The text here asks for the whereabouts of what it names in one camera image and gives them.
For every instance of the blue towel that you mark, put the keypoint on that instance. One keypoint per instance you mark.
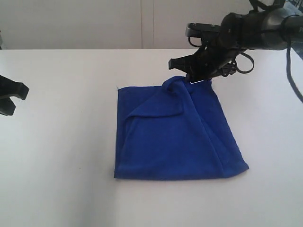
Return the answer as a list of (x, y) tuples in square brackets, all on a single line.
[(173, 132)]

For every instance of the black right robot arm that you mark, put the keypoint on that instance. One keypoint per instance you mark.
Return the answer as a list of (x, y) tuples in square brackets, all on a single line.
[(267, 30)]

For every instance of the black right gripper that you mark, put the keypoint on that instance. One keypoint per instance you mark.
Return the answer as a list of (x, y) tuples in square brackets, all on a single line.
[(218, 58)]

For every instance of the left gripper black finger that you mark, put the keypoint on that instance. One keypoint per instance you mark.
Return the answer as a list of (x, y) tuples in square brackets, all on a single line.
[(7, 107), (10, 88)]

